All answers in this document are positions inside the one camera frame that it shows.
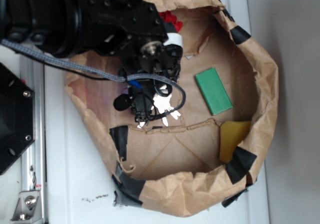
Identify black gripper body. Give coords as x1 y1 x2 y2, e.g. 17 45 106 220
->
113 32 183 123

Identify silver key bunch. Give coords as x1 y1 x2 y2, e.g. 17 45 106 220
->
137 85 181 129

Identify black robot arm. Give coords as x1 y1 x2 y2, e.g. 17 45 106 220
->
0 0 183 125

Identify red crumpled paper ball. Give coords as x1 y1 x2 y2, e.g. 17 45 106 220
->
159 11 183 32

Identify green rectangular block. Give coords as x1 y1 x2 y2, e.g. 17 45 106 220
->
195 68 233 115

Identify yellow sponge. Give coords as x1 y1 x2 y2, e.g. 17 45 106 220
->
219 121 251 163

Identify brown paper bag bin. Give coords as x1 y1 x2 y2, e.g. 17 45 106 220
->
65 0 279 217

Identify grey braided cable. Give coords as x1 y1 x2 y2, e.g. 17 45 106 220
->
0 39 187 121

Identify aluminium frame rail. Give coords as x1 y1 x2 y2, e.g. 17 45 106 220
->
14 56 49 224

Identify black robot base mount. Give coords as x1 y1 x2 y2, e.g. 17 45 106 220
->
0 64 35 175

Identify metal corner bracket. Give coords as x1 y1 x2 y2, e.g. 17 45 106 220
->
10 191 42 224

